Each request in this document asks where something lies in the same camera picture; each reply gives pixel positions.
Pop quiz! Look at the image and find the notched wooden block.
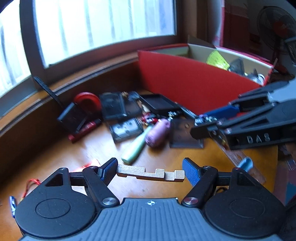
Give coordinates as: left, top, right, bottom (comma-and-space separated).
116, 165, 185, 182

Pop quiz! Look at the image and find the smoky plastic case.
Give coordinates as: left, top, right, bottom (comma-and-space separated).
169, 118, 204, 149
99, 92, 127, 121
109, 118, 144, 143
121, 91, 142, 117

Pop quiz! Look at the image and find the smoky plastic case front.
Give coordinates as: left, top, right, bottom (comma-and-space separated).
169, 118, 204, 149

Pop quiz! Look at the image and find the smoky plastic case flat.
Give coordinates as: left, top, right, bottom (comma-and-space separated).
109, 118, 144, 143

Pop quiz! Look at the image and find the pink plush roll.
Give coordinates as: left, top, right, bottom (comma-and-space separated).
145, 118, 171, 148

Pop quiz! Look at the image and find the dark square plastic case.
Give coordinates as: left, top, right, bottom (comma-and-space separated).
57, 102, 88, 134

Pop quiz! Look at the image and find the small red toy figure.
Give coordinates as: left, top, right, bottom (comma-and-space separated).
140, 114, 159, 126

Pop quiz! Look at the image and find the red tape roll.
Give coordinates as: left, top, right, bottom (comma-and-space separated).
73, 92, 101, 113

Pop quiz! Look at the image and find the smoky plastic case behind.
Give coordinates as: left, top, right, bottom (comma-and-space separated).
121, 91, 142, 117

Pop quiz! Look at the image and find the black open tray box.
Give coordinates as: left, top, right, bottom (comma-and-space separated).
139, 94, 180, 114

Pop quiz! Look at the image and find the red cardboard box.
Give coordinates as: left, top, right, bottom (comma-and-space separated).
137, 37, 273, 114

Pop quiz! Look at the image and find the yellow green shuttlecock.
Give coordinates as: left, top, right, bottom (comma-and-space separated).
206, 50, 230, 70

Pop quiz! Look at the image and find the black standing fan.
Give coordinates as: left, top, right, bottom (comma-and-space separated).
256, 6, 295, 62

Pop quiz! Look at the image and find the black ridged strap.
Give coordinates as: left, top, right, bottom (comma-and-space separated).
33, 76, 63, 107

